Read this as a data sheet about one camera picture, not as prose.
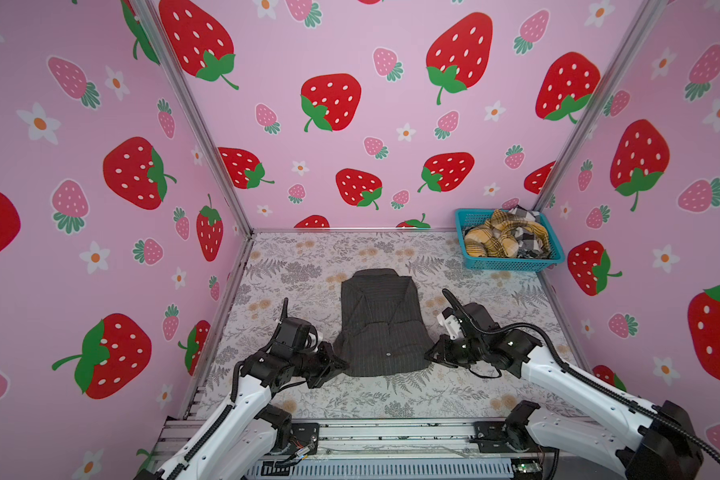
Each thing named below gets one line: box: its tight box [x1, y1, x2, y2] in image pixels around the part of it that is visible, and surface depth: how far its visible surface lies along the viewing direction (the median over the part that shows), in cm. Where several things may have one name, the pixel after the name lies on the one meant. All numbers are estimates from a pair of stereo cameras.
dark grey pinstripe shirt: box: [334, 269, 434, 377], surface depth 94 cm
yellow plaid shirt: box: [465, 210, 551, 258], surface depth 106 cm
